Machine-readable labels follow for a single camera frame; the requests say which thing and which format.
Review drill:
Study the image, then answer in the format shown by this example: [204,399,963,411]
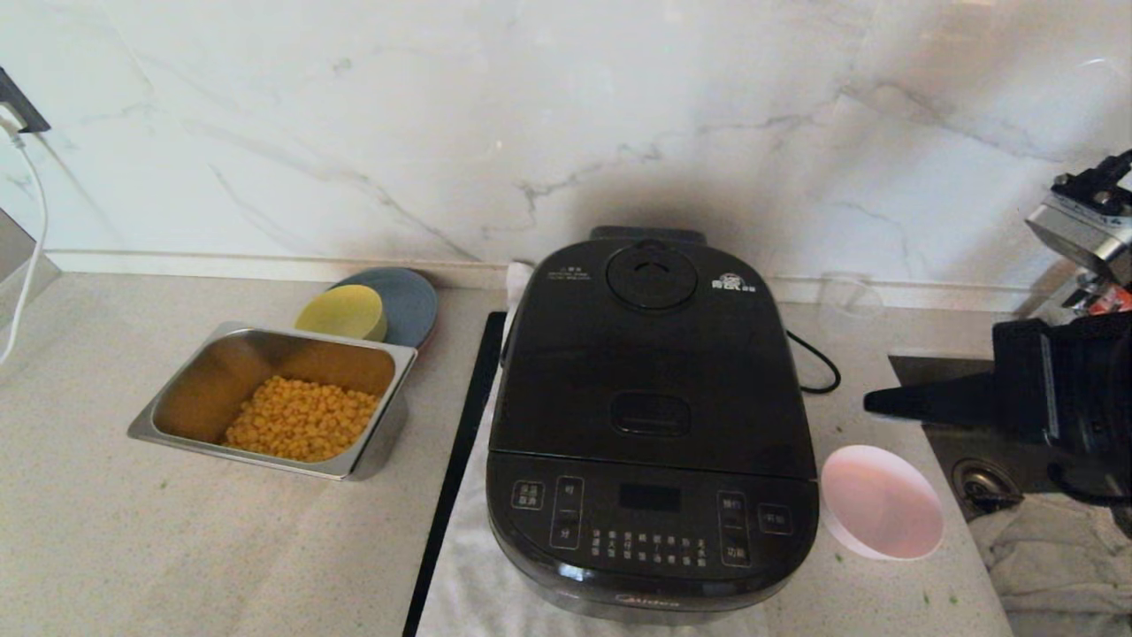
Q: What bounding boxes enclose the white round bowl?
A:
[820,444,946,563]

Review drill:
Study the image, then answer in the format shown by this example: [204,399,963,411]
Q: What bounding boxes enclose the black rice cooker lid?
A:
[489,226,818,481]

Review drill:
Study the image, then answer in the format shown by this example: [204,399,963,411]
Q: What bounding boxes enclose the black rice cooker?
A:
[486,262,820,625]

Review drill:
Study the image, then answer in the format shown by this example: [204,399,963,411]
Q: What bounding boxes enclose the white towel under cooker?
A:
[416,262,770,637]

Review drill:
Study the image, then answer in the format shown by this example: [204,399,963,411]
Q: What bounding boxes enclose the yellow small bowl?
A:
[294,285,388,343]

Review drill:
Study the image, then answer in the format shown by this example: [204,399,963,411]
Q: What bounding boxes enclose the stainless steel sink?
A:
[889,354,1062,514]

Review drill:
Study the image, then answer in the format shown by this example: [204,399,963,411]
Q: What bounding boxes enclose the chrome faucet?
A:
[1026,274,1115,326]

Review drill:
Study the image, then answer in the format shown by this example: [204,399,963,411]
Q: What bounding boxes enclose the metal sink drain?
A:
[953,457,1025,516]

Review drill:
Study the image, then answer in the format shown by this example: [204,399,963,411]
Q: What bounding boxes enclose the clear glass cup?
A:
[818,272,885,333]

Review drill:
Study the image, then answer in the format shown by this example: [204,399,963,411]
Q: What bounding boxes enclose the white crumpled cloth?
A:
[968,491,1132,637]

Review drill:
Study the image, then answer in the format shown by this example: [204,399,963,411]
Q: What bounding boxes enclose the blue-grey round plate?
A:
[329,268,439,350]

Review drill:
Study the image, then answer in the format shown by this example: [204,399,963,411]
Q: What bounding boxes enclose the yellow corn kernels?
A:
[223,375,381,463]

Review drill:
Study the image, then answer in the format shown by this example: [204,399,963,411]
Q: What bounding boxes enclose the stainless steel tray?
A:
[127,321,418,481]

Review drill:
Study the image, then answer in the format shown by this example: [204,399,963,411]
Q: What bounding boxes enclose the grey appliance edge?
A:
[0,208,63,333]

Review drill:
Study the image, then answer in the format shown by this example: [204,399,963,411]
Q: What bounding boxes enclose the black power cord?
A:
[784,329,842,395]

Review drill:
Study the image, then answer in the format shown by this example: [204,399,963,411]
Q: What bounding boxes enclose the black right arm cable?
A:
[1048,150,1132,510]

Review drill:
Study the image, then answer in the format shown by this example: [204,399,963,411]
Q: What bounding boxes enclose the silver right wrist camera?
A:
[1026,173,1132,286]

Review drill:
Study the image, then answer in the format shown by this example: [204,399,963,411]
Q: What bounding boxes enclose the white cable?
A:
[0,106,51,368]

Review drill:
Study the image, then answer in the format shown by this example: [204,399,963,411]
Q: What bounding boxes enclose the black wall socket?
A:
[0,66,54,136]

